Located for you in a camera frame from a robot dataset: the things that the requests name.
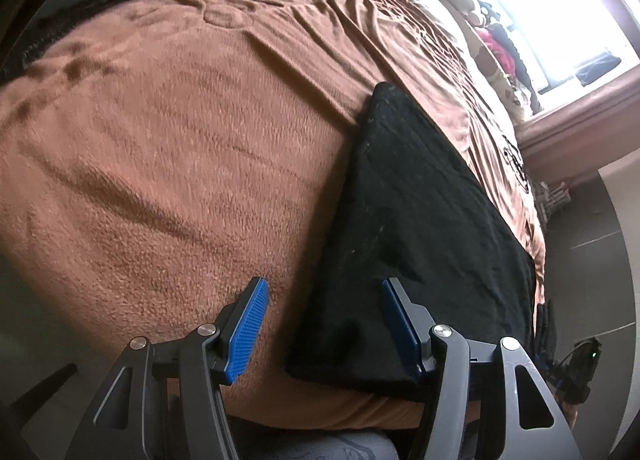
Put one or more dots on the beige plush toy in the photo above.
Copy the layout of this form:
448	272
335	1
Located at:
462	2

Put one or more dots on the brown blanket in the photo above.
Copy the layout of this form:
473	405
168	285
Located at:
150	165

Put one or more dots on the person's leg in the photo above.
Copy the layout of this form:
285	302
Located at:
320	447

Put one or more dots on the window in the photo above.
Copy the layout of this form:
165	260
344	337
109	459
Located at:
540	5

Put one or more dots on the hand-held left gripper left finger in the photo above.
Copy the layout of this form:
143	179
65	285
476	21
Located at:
247	330

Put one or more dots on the cream duvet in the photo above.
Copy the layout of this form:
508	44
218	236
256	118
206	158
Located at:
415	5

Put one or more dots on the black clothing pile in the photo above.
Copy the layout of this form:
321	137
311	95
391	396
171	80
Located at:
520	47

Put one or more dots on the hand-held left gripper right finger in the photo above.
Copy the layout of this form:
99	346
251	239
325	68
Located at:
400	325

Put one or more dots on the pink cloth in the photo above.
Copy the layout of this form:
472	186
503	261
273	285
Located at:
500	52

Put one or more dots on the black plush toy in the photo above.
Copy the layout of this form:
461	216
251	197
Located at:
487	10

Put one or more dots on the pink curtain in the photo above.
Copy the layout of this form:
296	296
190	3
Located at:
580	130

